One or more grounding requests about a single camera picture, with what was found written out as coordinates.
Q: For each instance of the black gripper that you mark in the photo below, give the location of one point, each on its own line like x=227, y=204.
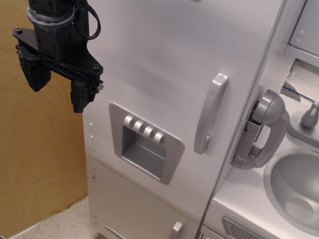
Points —
x=41, y=52

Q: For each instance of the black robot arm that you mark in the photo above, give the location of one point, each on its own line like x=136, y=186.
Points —
x=54, y=15

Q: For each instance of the plywood board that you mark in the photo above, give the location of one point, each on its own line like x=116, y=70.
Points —
x=42, y=159

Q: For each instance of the grey ice dispenser panel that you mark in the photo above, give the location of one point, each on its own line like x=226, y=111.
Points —
x=147, y=147

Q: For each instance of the metal door hinge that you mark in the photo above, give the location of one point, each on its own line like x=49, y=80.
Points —
x=200, y=235

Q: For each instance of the grey toy telephone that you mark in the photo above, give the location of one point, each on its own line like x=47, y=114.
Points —
x=264, y=132

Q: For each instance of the grey faucet knob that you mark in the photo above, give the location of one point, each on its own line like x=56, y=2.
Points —
x=311, y=116

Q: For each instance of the grey sink basin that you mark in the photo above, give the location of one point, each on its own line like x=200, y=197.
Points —
x=291, y=182

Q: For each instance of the grey faucet base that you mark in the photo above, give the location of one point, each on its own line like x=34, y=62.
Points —
x=313, y=131

